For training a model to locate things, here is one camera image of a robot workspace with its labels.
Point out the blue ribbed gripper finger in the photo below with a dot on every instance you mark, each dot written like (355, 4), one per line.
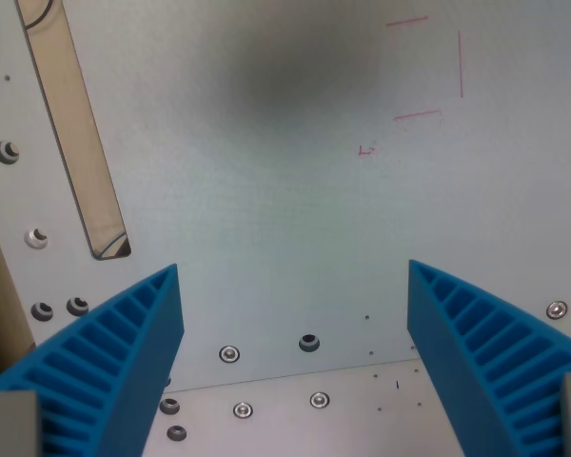
(124, 362)
(457, 362)

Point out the silver socket head screw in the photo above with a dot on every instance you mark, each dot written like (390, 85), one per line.
(229, 353)
(557, 310)
(243, 410)
(319, 400)

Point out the light grey metal plate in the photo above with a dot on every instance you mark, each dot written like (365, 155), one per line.
(361, 419)

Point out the beige slot strip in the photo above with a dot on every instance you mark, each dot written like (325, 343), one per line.
(76, 128)

